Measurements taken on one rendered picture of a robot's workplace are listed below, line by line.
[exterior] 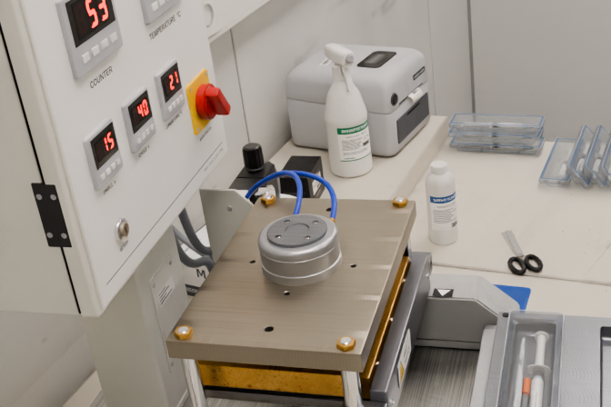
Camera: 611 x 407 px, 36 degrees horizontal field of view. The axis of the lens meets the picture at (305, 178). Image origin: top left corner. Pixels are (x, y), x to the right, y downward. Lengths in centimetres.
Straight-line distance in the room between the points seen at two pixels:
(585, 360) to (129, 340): 46
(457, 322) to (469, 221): 65
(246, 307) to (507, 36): 260
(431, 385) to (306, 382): 21
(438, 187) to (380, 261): 67
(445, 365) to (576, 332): 16
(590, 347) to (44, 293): 53
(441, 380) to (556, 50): 241
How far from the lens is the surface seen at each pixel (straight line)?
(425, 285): 101
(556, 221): 169
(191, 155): 98
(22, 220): 81
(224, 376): 90
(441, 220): 160
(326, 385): 87
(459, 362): 107
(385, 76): 180
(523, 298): 149
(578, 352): 98
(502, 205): 174
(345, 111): 173
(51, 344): 142
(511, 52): 340
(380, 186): 174
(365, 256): 93
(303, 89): 187
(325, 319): 84
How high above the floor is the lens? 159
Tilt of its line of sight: 26 degrees down
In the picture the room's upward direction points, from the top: 8 degrees counter-clockwise
